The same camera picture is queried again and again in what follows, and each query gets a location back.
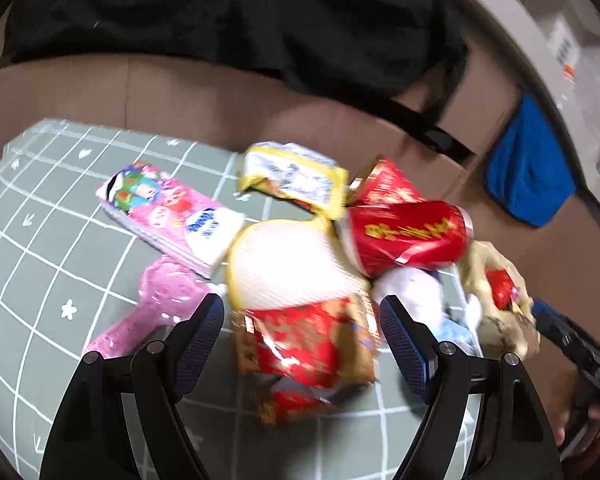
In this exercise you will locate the pink tissue pack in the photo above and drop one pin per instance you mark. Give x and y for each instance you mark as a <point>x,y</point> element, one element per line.
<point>165,205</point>

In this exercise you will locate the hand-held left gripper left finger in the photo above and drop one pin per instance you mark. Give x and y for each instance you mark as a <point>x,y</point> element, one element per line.
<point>200,350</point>

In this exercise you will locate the red printed box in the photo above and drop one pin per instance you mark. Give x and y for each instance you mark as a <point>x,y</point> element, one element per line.
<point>390,185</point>

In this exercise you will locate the black cloth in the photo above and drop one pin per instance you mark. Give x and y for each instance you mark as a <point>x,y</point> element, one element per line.
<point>230,10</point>

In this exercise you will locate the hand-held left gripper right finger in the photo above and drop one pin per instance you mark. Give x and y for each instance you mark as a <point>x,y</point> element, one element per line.
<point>405,350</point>

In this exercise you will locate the box with white label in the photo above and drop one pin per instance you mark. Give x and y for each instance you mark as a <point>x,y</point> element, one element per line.
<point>562,47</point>

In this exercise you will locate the fruit in white foam net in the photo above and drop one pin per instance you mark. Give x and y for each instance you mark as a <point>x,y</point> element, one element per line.
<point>280,265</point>

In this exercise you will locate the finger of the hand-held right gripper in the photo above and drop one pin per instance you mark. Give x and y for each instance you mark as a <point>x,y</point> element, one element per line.
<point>555,317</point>

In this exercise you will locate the red gold snack wrapper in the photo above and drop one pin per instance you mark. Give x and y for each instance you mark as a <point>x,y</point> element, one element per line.
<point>300,345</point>

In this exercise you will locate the light blue wrapper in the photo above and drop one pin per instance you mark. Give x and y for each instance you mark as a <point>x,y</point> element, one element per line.
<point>455,335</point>

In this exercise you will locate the beige plastic bag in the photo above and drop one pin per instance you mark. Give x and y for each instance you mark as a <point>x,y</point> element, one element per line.
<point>505,330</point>

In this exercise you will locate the yellow snack packet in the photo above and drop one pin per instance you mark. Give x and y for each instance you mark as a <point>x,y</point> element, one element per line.
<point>295,175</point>

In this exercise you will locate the pink plastic brush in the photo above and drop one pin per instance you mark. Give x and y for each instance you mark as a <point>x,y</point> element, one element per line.
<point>165,295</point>

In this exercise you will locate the red paper cup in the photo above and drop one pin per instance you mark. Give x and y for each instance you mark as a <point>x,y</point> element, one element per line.
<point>405,235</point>

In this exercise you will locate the green grid mat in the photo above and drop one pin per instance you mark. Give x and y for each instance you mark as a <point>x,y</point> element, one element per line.
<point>55,240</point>

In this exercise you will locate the blue cloth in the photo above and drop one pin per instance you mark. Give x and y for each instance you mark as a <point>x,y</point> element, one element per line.
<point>525,170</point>

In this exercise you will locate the small red wrapper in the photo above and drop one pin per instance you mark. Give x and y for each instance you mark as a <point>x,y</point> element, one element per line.
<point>500,287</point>

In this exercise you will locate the white purple packet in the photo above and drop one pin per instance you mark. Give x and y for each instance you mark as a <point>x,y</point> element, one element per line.
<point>410,290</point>

